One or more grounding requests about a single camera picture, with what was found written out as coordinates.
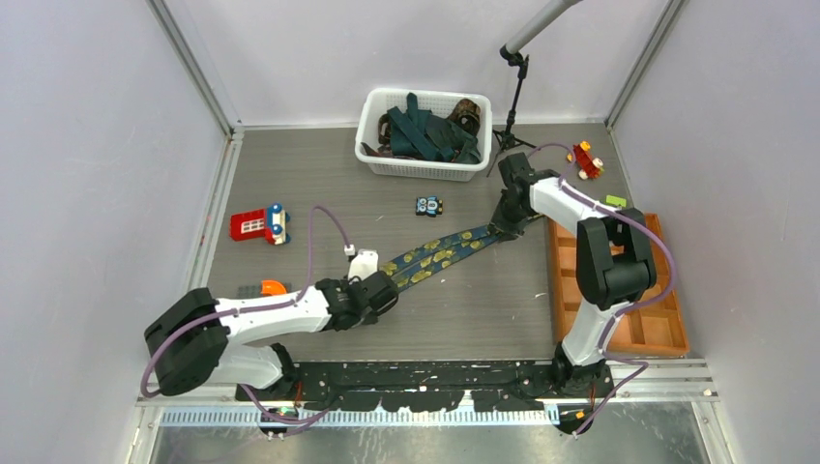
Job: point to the dark green tie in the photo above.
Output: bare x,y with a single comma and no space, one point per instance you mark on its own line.
417,134

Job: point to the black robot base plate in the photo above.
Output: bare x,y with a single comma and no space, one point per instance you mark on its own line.
495,386

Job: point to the red toy house block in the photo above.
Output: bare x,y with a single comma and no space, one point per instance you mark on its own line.
267,223

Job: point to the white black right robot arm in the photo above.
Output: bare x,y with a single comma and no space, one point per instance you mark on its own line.
614,263

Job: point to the red toy car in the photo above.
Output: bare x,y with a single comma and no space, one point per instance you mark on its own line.
588,167

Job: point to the blue yellow floral tie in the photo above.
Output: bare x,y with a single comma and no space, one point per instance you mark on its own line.
422,262

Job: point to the white plastic basket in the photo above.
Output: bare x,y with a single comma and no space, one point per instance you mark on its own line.
380,100

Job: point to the blue owl toy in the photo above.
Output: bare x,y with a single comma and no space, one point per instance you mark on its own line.
430,206

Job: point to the black tripod stand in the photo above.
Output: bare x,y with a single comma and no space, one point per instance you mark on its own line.
505,138

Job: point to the green toy block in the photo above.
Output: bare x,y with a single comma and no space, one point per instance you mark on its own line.
616,201

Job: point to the orange wooden compartment tray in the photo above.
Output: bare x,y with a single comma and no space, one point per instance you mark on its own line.
654,330

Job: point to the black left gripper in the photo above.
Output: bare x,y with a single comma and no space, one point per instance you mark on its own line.
346,281

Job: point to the orange grey toy block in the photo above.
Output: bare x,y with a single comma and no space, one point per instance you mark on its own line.
265,288

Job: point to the dark floral tie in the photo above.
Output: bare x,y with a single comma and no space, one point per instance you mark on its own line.
382,151

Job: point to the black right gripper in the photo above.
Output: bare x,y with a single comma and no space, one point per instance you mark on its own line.
512,230

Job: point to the brown patterned rolled tie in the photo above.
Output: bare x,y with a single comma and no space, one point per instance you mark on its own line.
467,116

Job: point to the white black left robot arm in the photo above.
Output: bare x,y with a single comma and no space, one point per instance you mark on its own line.
202,339

